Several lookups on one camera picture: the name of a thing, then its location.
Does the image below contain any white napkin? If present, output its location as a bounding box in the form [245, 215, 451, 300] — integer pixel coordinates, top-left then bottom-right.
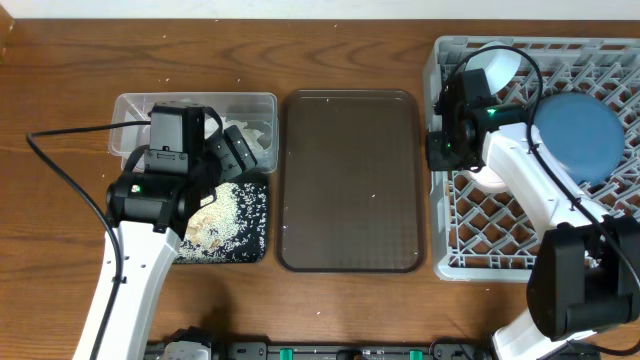
[222, 117, 271, 156]

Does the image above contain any light blue bowl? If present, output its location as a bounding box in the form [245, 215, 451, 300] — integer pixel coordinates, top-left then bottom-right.
[463, 41, 522, 95]

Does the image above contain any rice pile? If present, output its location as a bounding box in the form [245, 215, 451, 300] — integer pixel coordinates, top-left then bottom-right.
[174, 181, 269, 262]

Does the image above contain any dark blue plate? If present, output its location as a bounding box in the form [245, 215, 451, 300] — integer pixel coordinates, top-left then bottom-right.
[534, 93, 625, 185]

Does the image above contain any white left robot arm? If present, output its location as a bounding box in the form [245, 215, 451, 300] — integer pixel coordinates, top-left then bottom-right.
[74, 102, 257, 359]

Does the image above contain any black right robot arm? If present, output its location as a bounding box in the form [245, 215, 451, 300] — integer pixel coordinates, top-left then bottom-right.
[427, 69, 639, 359]

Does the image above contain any clear plastic bin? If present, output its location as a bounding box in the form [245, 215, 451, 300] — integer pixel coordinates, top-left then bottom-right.
[112, 92, 279, 174]

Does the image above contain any black tray bin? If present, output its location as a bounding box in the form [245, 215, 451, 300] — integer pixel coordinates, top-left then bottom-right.
[172, 171, 270, 266]

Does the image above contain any dark brown serving tray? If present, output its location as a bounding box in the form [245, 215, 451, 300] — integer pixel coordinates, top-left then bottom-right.
[276, 89, 427, 274]

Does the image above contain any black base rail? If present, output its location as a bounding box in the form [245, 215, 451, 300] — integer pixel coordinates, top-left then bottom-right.
[144, 327, 601, 360]

